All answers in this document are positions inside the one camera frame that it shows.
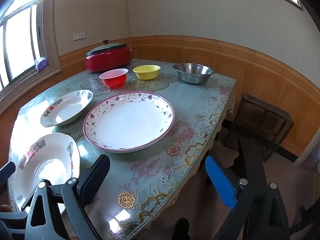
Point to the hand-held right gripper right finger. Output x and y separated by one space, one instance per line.
220 182

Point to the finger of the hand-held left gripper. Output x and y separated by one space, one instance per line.
6 173
11 226

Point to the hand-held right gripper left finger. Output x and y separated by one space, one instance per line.
92 180

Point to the white floral deep plate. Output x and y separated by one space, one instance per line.
42 170
67 110

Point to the large purple rimmed floral plate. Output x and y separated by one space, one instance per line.
130 125

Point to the red plastic bowl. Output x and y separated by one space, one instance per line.
114 78

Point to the stainless steel bowl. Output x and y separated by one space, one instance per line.
193 73

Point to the yellow plastic bowl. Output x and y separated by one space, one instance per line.
147 72

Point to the dark wooden stool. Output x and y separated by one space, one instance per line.
260 120

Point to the purple tissue pack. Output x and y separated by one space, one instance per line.
41 64

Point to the red electric cooking pot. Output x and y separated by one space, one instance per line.
107 61

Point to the window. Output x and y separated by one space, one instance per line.
20 42

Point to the grey pot lid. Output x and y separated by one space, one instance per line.
107 47

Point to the white wall socket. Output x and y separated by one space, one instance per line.
79 35

